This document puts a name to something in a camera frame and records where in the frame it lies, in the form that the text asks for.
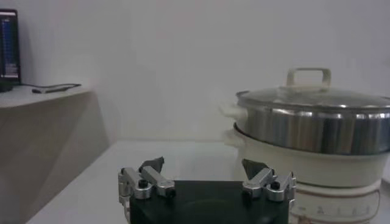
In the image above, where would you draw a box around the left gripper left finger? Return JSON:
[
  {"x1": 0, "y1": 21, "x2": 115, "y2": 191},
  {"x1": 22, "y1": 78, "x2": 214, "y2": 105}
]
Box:
[{"x1": 118, "y1": 156, "x2": 177, "y2": 205}]

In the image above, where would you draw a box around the cream electric cooker pot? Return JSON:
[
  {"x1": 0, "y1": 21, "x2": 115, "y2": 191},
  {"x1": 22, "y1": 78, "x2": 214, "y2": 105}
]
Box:
[{"x1": 219, "y1": 103, "x2": 390, "y2": 224}]

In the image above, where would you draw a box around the black USB cable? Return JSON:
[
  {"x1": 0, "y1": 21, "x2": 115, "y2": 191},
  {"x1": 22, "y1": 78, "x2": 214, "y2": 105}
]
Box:
[{"x1": 18, "y1": 82, "x2": 82, "y2": 91}]

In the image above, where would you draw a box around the black laptop with dark screen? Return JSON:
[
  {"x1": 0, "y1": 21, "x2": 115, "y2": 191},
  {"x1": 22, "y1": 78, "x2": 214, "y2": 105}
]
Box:
[{"x1": 0, "y1": 9, "x2": 21, "y2": 92}]

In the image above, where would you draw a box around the white side table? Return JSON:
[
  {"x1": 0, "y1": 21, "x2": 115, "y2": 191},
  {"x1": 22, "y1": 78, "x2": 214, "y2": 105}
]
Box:
[{"x1": 0, "y1": 86, "x2": 110, "y2": 224}]

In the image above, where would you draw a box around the small silver USB device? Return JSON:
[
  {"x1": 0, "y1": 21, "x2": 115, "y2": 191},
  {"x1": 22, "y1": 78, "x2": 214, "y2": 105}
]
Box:
[{"x1": 32, "y1": 86, "x2": 74, "y2": 94}]

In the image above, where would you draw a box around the stainless steel steamer basket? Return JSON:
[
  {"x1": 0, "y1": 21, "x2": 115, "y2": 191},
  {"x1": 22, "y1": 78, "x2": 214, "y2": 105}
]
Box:
[{"x1": 234, "y1": 91, "x2": 390, "y2": 156}]

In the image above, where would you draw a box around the glass lid with cream handle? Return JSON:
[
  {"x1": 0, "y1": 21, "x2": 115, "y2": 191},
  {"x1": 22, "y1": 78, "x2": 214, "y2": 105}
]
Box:
[{"x1": 236, "y1": 67, "x2": 390, "y2": 112}]

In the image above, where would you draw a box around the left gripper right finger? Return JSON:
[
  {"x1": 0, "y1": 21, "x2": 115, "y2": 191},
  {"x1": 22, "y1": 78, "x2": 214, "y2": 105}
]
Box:
[{"x1": 241, "y1": 158, "x2": 297, "y2": 203}]

